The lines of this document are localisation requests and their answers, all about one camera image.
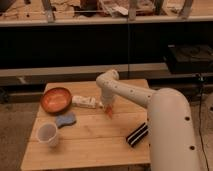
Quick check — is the orange pepper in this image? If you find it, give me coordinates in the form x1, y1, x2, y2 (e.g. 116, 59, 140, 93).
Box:
104, 105, 113, 118

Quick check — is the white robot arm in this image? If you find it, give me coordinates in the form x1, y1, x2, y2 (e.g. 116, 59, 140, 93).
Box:
96, 69, 201, 171

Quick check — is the white plastic bottle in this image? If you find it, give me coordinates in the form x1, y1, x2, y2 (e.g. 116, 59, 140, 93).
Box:
72, 95, 103, 109

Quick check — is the blue sponge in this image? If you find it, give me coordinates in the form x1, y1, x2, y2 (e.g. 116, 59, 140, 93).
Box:
55, 113, 76, 128

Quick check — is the wooden table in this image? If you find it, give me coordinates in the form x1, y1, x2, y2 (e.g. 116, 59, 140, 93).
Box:
20, 78, 158, 171

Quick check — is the black white striped block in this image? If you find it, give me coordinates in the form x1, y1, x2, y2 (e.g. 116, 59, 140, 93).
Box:
126, 122, 148, 147

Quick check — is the orange wooden bowl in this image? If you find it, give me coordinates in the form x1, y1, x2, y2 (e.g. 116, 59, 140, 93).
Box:
40, 87, 72, 114

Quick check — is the white plastic cup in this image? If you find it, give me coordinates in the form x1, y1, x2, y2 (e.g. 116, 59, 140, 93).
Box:
36, 123, 59, 147

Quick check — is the black box on shelf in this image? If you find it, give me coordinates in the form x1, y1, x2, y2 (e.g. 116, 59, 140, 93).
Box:
164, 45, 213, 74

